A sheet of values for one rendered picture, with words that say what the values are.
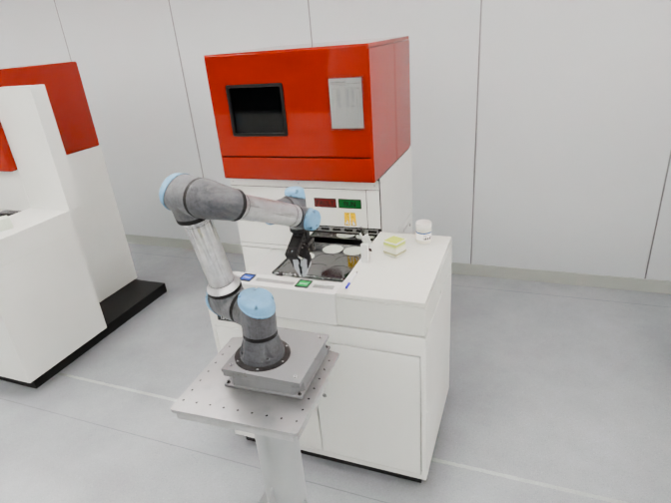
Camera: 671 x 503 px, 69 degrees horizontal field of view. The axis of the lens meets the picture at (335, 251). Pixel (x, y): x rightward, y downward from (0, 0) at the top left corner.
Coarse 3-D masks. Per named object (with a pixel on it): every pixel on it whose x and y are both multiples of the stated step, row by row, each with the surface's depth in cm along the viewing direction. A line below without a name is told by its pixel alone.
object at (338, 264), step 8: (320, 248) 242; (344, 248) 239; (320, 256) 232; (328, 256) 232; (336, 256) 231; (344, 256) 230; (352, 256) 229; (360, 256) 228; (288, 264) 227; (312, 264) 225; (320, 264) 224; (328, 264) 223; (336, 264) 223; (344, 264) 222; (352, 264) 221; (296, 272) 219; (312, 272) 218; (320, 272) 217; (328, 272) 216; (336, 272) 216; (344, 272) 215
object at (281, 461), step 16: (272, 448) 174; (288, 448) 176; (272, 464) 178; (288, 464) 179; (272, 480) 181; (288, 480) 182; (304, 480) 190; (272, 496) 183; (288, 496) 185; (304, 496) 191
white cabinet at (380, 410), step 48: (240, 336) 214; (336, 336) 194; (384, 336) 186; (432, 336) 195; (336, 384) 205; (384, 384) 196; (432, 384) 206; (240, 432) 242; (336, 432) 217; (384, 432) 206; (432, 432) 217
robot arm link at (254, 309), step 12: (252, 288) 161; (264, 288) 162; (240, 300) 155; (252, 300) 155; (264, 300) 155; (240, 312) 156; (252, 312) 153; (264, 312) 154; (240, 324) 160; (252, 324) 155; (264, 324) 156; (276, 324) 161; (252, 336) 157; (264, 336) 157
